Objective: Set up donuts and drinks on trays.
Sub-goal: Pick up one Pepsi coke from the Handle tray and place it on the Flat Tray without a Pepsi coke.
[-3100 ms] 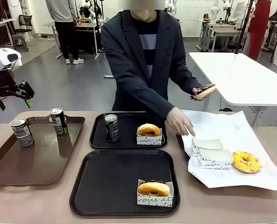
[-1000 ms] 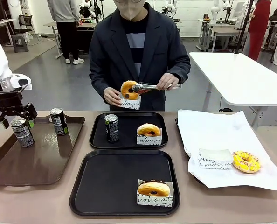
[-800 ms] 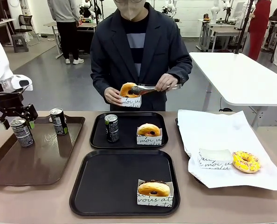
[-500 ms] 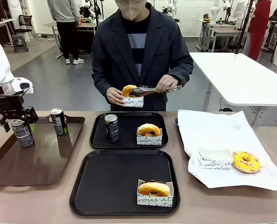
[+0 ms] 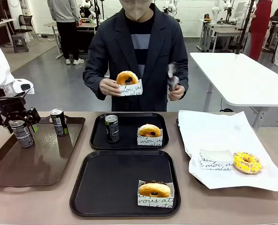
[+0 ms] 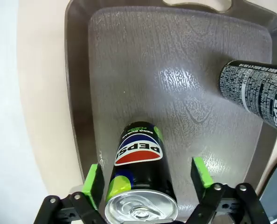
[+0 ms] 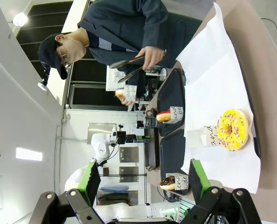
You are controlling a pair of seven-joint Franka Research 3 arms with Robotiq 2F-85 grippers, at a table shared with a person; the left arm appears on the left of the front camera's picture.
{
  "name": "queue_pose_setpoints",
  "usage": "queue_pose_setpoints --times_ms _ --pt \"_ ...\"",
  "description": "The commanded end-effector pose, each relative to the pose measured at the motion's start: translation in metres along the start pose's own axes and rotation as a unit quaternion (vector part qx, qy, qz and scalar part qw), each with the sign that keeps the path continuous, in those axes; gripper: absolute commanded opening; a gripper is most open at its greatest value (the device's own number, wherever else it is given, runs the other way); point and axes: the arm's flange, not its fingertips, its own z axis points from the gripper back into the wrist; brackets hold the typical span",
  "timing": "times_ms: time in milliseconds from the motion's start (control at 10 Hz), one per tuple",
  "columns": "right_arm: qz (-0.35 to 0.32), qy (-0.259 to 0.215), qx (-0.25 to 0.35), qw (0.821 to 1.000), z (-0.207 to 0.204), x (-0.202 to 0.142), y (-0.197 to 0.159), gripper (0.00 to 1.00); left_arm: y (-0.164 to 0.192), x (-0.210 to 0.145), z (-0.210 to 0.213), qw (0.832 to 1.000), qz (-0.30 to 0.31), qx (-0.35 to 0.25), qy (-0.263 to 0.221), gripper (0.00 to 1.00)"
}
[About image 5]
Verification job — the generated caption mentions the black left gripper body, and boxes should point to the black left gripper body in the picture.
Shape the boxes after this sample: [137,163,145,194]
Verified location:
[0,95,27,120]

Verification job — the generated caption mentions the grey patterned drink can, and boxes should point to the grey patterned drink can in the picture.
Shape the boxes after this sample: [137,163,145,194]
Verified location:
[9,120,35,149]

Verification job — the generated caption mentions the black green Pepsi can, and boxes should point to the black green Pepsi can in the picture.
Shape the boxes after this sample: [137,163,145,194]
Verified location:
[104,114,120,144]
[50,108,69,137]

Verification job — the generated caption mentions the brown ring donut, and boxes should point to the brown ring donut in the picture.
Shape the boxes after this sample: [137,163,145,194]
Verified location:
[116,71,139,86]
[138,124,161,138]

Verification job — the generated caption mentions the chocolate sprinkle ring donut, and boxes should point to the chocolate sprinkle ring donut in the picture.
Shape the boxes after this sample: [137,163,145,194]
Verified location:
[139,180,172,198]

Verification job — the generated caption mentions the silver serving tongs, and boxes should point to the silver serving tongs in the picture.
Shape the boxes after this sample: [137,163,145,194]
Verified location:
[167,62,180,92]

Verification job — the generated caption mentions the person's left forearm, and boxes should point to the person's left forearm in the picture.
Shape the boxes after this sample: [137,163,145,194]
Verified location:
[174,63,189,94]

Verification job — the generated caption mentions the person's right forearm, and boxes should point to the person's right forearm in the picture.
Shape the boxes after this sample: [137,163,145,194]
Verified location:
[82,65,113,101]

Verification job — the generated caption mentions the person's right hand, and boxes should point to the person's right hand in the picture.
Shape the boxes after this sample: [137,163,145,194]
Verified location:
[99,78,121,97]

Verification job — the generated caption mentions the person's left hand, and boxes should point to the person's left hand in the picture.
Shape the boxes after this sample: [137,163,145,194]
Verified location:
[168,84,185,102]

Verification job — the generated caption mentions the brown plastic serving tray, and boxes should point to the brown plastic serving tray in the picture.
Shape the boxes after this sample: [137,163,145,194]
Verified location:
[0,116,86,188]

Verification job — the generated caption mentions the grey step stool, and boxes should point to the grey step stool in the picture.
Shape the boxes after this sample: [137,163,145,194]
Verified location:
[12,34,29,53]

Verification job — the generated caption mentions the wooden desk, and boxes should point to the wooden desk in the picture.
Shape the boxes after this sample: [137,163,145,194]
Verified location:
[0,18,16,46]

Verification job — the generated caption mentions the black office chair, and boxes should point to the black office chair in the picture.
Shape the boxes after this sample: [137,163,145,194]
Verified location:
[15,15,40,46]

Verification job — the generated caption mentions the grey background work table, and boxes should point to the grey background work table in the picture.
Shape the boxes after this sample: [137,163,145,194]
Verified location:
[44,21,100,59]

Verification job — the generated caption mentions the black square serving tray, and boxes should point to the black square serving tray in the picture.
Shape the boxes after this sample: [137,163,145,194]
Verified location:
[69,150,182,218]
[89,112,169,150]

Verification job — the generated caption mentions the person in grey hoodie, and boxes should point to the person in grey hoodie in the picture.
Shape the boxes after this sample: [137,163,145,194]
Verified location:
[47,0,85,65]

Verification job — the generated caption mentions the person in dark blazer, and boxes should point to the person in dark blazer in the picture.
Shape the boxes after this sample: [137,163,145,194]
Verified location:
[82,0,189,112]

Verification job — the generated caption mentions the beige face mask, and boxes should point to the beige face mask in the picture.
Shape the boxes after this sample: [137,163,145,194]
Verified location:
[120,0,152,23]

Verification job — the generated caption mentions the black paper-covered tray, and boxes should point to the black paper-covered tray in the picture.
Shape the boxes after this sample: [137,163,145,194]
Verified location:
[176,118,206,186]

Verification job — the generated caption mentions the white paper sheet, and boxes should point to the white paper sheet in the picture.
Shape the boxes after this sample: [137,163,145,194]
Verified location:
[178,109,278,192]

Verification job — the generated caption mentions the white printed paper donut box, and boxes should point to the white printed paper donut box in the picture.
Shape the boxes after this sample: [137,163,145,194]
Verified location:
[198,149,235,172]

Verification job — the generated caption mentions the large white table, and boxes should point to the large white table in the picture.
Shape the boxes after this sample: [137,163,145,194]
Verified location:
[190,52,278,129]

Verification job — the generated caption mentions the white background work table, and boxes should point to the white background work table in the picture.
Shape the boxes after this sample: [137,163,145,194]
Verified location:
[197,18,250,53]

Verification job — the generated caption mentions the black stand pole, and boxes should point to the black stand pole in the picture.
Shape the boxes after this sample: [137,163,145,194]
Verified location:
[234,0,256,55]

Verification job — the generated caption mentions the person in red clothes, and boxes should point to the person in red clothes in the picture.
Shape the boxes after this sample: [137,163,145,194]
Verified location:
[249,0,273,61]

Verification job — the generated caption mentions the yellow sprinkled ring donut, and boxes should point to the yellow sprinkled ring donut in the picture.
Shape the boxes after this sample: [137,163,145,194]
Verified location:
[233,151,262,175]

